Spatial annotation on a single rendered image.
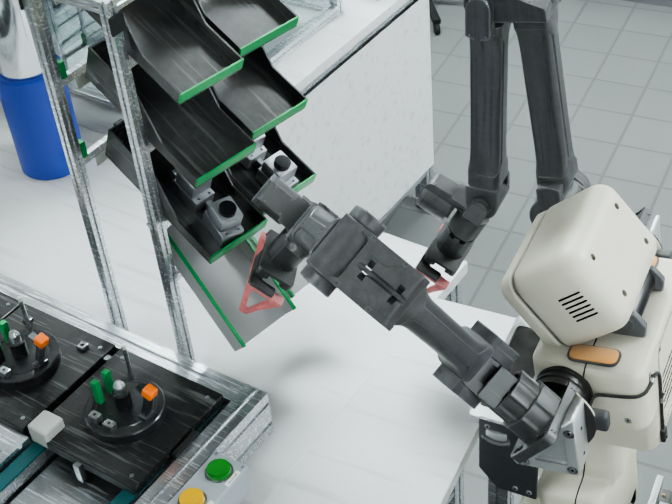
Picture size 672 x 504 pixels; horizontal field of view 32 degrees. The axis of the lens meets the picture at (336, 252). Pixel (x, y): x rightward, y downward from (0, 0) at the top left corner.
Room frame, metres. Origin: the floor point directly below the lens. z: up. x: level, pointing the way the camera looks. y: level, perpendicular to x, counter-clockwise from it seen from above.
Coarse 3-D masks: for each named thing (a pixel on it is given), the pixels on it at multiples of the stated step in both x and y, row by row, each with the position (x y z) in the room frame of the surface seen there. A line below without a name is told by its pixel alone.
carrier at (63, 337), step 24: (24, 312) 1.61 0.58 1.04; (0, 336) 1.63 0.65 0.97; (24, 336) 1.60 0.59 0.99; (48, 336) 1.60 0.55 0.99; (72, 336) 1.61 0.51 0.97; (96, 336) 1.61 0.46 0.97; (24, 360) 1.54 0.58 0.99; (48, 360) 1.53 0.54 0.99; (72, 360) 1.55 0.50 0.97; (96, 360) 1.54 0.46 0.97; (0, 384) 1.49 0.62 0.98; (24, 384) 1.49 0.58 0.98; (48, 384) 1.49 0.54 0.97; (72, 384) 1.49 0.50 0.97; (0, 408) 1.44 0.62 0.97; (24, 408) 1.44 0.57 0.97; (48, 408) 1.44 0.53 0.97; (24, 432) 1.39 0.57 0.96
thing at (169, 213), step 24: (120, 144) 1.66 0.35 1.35; (120, 168) 1.68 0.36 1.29; (168, 168) 1.70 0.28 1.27; (168, 192) 1.65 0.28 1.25; (216, 192) 1.66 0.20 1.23; (240, 192) 1.65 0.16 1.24; (168, 216) 1.59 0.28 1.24; (192, 216) 1.61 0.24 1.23; (264, 216) 1.61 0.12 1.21; (192, 240) 1.55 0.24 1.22; (240, 240) 1.56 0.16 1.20
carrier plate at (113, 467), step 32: (128, 352) 1.55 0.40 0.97; (160, 384) 1.46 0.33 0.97; (192, 384) 1.46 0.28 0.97; (64, 416) 1.41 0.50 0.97; (192, 416) 1.38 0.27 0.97; (64, 448) 1.34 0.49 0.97; (96, 448) 1.33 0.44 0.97; (128, 448) 1.32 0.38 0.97; (160, 448) 1.31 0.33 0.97; (128, 480) 1.25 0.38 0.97
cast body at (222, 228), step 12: (216, 204) 1.58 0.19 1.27; (228, 204) 1.57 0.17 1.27; (204, 216) 1.59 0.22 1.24; (216, 216) 1.56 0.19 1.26; (228, 216) 1.55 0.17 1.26; (240, 216) 1.56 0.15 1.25; (216, 228) 1.56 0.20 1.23; (228, 228) 1.56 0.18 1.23; (240, 228) 1.57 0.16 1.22; (216, 240) 1.56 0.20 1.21; (228, 240) 1.55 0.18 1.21
